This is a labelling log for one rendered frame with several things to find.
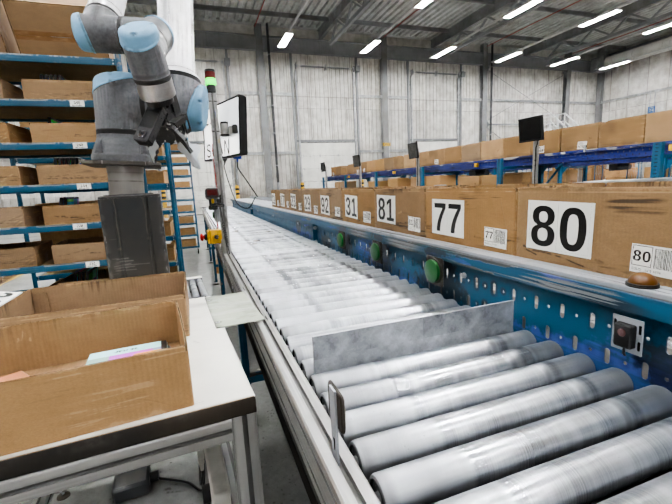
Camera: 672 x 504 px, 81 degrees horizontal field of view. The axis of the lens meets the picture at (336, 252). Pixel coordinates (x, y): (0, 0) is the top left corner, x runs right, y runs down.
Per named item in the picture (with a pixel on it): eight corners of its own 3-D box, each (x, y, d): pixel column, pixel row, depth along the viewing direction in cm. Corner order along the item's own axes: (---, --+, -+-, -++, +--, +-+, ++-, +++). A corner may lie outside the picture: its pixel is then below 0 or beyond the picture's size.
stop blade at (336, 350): (314, 381, 73) (311, 335, 71) (510, 338, 88) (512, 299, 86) (315, 383, 72) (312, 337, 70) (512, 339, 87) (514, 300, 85)
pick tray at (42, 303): (35, 325, 103) (28, 288, 101) (190, 303, 116) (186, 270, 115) (-16, 370, 77) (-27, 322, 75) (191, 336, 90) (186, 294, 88)
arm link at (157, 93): (158, 87, 97) (124, 84, 99) (164, 106, 100) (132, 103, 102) (178, 75, 103) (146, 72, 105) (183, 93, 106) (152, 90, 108)
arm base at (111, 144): (86, 160, 117) (83, 125, 115) (96, 163, 134) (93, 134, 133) (155, 162, 124) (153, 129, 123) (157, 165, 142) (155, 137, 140)
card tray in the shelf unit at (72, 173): (38, 185, 194) (34, 165, 192) (58, 186, 222) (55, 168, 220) (128, 182, 207) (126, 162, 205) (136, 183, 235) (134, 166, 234)
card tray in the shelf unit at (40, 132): (31, 144, 190) (27, 122, 189) (53, 150, 219) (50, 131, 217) (123, 143, 203) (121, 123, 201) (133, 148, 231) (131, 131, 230)
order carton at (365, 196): (342, 222, 204) (340, 189, 201) (392, 218, 214) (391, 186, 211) (374, 229, 167) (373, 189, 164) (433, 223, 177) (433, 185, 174)
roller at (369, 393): (310, 417, 65) (309, 389, 64) (549, 357, 82) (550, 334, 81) (319, 434, 60) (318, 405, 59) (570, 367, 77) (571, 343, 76)
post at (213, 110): (222, 266, 214) (205, 96, 199) (231, 265, 216) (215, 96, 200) (223, 270, 203) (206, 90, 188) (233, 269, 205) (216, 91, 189)
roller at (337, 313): (268, 336, 101) (267, 317, 100) (440, 306, 118) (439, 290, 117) (272, 343, 97) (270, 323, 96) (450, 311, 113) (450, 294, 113)
